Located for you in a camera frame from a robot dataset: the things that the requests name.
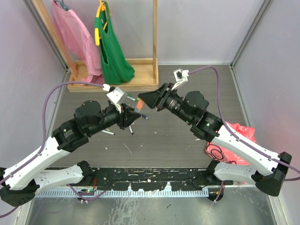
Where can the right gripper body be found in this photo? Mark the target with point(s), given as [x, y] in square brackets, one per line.
[163, 100]

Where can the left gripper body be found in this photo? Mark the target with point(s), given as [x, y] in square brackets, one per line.
[121, 121]

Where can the orange highlighter cap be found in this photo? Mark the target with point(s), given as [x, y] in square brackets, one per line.
[140, 104]

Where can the white pen black tip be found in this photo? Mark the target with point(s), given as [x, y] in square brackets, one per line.
[108, 132]

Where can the wooden clothes rack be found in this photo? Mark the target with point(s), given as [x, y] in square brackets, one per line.
[146, 70]

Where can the green tank top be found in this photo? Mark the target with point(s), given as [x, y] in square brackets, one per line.
[116, 70]

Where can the red patterned cloth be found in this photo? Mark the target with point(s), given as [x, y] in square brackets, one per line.
[232, 158]

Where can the pink shirt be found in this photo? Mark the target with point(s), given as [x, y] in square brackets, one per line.
[78, 40]

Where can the yellow hanger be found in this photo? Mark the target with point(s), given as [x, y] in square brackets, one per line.
[102, 22]

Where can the blue grey hanger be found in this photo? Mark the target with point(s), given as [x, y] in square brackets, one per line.
[62, 5]

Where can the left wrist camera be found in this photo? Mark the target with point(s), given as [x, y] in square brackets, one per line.
[116, 96]

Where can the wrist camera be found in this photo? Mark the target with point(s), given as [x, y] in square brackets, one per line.
[116, 96]
[181, 77]

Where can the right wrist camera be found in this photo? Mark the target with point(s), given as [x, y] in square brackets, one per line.
[181, 77]

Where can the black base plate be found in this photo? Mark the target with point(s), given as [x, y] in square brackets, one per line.
[151, 179]

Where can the grey slotted cable duct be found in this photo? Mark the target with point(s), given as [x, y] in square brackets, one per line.
[68, 193]

